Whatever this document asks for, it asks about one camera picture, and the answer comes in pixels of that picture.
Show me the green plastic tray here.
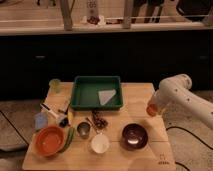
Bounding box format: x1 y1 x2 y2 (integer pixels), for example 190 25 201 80
70 76 123 110

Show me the orange-red apple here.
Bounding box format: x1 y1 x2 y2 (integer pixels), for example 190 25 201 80
146 104 158 117

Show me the black cable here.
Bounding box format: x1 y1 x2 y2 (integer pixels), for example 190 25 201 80
165 125 213 151

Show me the yellow banana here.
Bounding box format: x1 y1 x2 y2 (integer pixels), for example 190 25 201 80
67 109 74 126

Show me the green cucumber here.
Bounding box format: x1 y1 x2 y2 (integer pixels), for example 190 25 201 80
60 127 74 153

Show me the orange bowl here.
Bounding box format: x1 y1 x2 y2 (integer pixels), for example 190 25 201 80
35 126 65 157

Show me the small metal cup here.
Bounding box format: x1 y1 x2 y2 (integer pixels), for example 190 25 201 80
77 122 91 139

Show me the white handled brush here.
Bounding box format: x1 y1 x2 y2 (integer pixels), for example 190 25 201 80
41 103 68 124

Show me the purple bowl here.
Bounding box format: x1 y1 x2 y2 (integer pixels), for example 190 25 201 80
121 123 148 150

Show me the grey folded cloth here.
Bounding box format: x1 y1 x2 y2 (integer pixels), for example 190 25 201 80
98 89 116 105

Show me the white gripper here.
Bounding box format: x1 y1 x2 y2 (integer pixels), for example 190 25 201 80
149 91 166 114

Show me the white cup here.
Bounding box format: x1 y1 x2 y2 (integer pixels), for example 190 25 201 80
91 134 110 154

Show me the bunch of dark grapes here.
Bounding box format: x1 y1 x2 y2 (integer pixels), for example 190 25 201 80
92 111 108 129

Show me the green plastic cup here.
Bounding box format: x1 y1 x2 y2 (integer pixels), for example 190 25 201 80
49 79 61 93

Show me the wooden spoon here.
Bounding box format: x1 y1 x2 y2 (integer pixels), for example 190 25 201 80
86 117 99 134

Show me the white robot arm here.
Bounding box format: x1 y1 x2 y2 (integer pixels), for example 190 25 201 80
146 74 213 130

